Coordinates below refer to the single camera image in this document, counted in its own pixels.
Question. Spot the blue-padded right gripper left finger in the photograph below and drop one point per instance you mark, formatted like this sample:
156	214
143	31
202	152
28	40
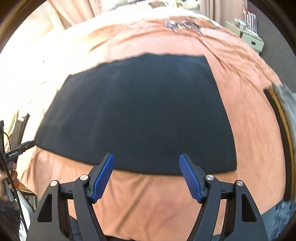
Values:
51	219

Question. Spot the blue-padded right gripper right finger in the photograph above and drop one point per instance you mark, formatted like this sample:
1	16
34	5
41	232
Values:
242	220

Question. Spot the person's left hand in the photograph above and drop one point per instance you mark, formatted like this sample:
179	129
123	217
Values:
4	179

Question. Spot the cream bedside drawer cabinet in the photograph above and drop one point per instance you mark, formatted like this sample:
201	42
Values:
251	38

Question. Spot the cream pillow and blanket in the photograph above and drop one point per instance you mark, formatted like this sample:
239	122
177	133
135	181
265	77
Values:
41	51

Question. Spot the orange duvet cover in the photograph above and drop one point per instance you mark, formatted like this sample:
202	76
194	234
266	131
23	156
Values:
137	206

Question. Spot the pink curtain right of window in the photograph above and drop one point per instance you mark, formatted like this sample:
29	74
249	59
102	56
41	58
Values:
222	10

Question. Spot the pink curtain left of window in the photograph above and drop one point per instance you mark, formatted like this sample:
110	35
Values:
74	12

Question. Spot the pink curtain of window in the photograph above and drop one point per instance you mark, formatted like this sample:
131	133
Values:
74	12
222	10

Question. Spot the striped bag on cabinet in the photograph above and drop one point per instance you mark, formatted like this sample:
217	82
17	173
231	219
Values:
249	19

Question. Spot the grey shaggy rug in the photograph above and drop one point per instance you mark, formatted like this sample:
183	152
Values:
277	218

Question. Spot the black t-shirt with print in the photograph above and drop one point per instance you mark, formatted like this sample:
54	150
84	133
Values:
147	111

